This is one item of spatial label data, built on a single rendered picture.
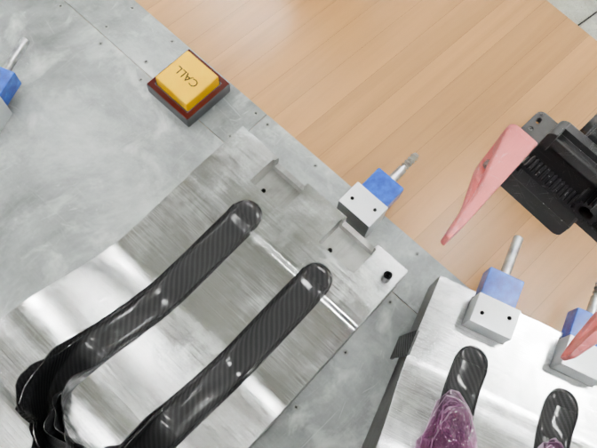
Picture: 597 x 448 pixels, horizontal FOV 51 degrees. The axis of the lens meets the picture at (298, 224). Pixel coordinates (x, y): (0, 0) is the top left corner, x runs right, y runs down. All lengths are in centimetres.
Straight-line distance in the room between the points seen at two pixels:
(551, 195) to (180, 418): 40
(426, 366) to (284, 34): 51
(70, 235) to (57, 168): 10
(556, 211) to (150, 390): 41
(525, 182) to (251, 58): 56
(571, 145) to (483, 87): 55
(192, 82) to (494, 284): 46
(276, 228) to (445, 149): 29
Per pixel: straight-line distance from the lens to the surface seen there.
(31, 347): 67
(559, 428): 79
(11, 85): 92
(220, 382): 68
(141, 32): 97
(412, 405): 71
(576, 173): 44
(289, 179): 76
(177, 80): 87
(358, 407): 77
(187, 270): 72
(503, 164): 40
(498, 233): 87
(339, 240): 75
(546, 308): 86
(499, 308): 75
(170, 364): 67
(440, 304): 76
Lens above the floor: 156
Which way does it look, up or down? 70 degrees down
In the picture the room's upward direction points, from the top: 10 degrees clockwise
